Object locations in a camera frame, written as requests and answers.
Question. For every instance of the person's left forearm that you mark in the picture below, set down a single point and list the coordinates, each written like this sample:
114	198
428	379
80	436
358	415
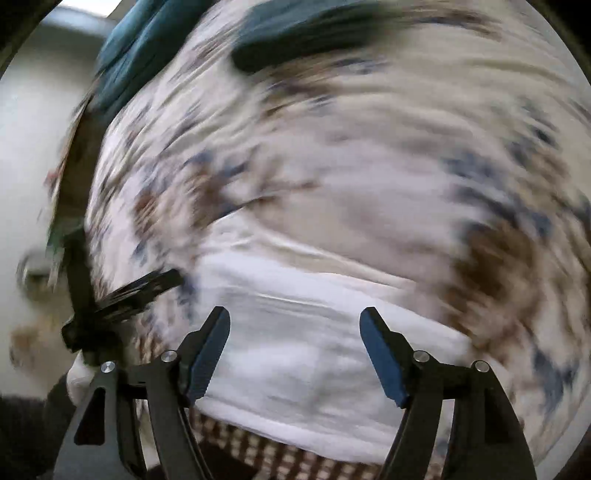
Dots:
27	424

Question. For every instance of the white pants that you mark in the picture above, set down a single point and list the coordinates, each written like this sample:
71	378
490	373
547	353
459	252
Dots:
300	346

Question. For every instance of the floral plush blanket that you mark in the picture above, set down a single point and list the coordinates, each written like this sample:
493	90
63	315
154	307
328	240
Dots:
369	161

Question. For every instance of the dark cloth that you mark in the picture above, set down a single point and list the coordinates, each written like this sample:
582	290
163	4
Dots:
300	37

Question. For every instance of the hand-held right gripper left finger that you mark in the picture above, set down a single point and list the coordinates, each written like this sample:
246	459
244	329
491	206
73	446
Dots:
210	364

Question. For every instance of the teal cloth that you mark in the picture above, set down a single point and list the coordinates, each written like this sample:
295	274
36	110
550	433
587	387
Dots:
143	50

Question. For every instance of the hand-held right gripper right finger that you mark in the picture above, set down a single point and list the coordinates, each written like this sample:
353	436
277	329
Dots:
384	361

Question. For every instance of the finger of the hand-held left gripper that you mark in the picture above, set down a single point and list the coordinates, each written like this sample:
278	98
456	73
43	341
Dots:
138	290

